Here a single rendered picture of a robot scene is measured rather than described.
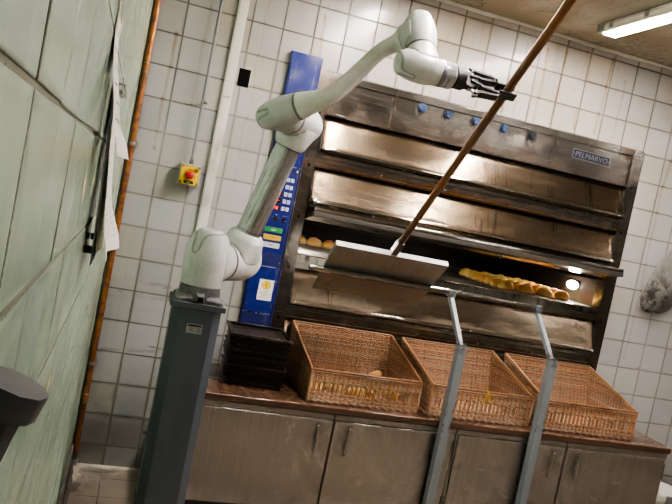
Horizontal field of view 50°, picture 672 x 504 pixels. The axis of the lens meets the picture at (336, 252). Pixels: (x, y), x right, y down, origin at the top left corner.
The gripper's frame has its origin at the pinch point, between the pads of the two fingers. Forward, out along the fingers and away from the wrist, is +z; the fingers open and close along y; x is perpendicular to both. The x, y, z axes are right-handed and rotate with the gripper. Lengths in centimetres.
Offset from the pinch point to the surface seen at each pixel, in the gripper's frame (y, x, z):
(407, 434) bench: 66, -147, 24
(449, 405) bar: 56, -131, 38
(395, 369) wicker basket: 25, -162, 27
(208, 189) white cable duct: -38, -128, -81
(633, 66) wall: -125, -53, 135
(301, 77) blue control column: -84, -86, -48
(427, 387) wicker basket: 43, -142, 34
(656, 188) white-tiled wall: -78, -93, 168
